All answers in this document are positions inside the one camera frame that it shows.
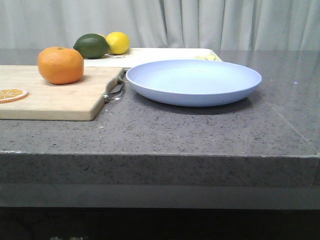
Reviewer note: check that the light blue plate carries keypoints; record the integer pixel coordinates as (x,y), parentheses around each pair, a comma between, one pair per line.
(193,83)

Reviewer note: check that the orange fruit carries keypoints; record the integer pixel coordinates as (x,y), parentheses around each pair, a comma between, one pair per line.
(60,65)

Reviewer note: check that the white rectangular tray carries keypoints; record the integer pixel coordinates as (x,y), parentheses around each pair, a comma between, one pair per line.
(139,56)

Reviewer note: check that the pale yellow fruit slices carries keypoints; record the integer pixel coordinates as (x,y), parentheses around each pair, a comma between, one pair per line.
(209,57)

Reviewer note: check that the wooden cutting board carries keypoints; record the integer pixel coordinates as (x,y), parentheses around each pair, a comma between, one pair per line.
(77,101)

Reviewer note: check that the yellow lemon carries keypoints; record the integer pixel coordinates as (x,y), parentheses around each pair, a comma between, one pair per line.
(118,42)

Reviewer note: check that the green lime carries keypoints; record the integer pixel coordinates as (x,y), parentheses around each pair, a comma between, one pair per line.
(91,46)

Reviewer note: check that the grey curtain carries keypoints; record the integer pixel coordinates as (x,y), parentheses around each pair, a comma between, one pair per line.
(260,25)

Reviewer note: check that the orange slice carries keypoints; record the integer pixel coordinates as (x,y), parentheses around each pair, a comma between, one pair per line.
(12,94)

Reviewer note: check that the metal cutting board handle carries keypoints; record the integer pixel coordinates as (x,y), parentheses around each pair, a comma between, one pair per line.
(113,88)

